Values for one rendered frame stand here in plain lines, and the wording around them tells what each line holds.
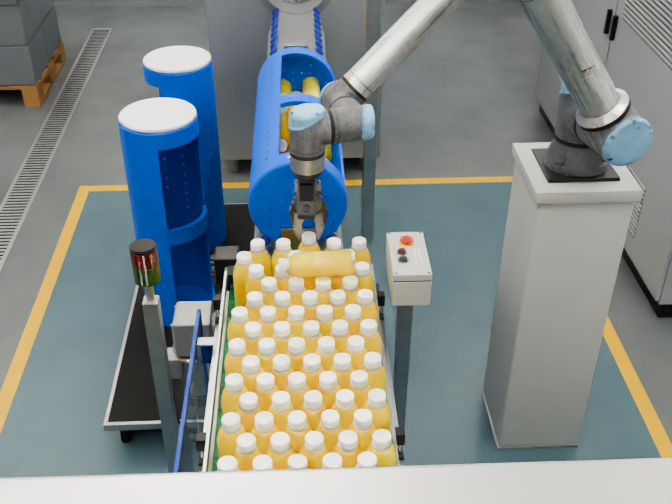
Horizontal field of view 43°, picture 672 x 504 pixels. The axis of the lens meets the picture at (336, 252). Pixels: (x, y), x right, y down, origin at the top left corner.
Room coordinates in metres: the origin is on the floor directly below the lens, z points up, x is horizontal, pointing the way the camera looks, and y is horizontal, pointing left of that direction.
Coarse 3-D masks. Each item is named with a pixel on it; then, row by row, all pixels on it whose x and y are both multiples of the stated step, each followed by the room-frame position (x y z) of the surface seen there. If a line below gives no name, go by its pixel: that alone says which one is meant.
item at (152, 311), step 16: (144, 304) 1.63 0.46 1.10; (160, 304) 1.66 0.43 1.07; (160, 320) 1.64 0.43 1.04; (160, 336) 1.63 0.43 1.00; (160, 352) 1.63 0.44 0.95; (160, 368) 1.63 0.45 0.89; (160, 384) 1.63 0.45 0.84; (160, 400) 1.63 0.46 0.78; (160, 416) 1.63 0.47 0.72; (176, 416) 1.66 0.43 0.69; (176, 432) 1.63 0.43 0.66; (176, 448) 1.63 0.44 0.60
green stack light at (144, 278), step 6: (132, 270) 1.64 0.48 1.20; (138, 270) 1.62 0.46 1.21; (144, 270) 1.62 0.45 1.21; (150, 270) 1.62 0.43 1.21; (156, 270) 1.63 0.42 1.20; (138, 276) 1.62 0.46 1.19; (144, 276) 1.62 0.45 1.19; (150, 276) 1.62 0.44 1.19; (156, 276) 1.63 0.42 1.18; (138, 282) 1.62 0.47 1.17; (144, 282) 1.62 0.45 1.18; (150, 282) 1.62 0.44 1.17; (156, 282) 1.63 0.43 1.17
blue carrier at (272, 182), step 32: (288, 64) 2.96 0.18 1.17; (320, 64) 2.96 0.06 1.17; (288, 96) 2.54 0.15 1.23; (256, 128) 2.47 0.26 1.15; (256, 160) 2.23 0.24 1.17; (288, 160) 2.11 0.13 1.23; (256, 192) 2.09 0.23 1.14; (288, 192) 2.10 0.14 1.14; (256, 224) 2.09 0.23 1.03; (288, 224) 2.10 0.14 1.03
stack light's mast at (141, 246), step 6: (138, 240) 1.67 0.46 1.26; (144, 240) 1.67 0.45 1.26; (150, 240) 1.67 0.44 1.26; (132, 246) 1.64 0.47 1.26; (138, 246) 1.64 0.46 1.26; (144, 246) 1.64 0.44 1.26; (150, 246) 1.64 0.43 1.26; (156, 246) 1.65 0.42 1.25; (132, 252) 1.62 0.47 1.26; (138, 252) 1.62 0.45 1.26; (144, 252) 1.62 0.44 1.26; (150, 252) 1.63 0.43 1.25; (144, 288) 1.64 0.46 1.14; (150, 288) 1.64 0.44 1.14; (150, 294) 1.64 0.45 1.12; (150, 300) 1.64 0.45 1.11
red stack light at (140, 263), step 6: (156, 252) 1.64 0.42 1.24; (132, 258) 1.63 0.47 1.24; (138, 258) 1.62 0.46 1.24; (144, 258) 1.62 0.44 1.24; (150, 258) 1.62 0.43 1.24; (156, 258) 1.64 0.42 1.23; (132, 264) 1.63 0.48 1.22; (138, 264) 1.62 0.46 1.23; (144, 264) 1.62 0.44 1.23; (150, 264) 1.62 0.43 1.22; (156, 264) 1.64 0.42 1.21
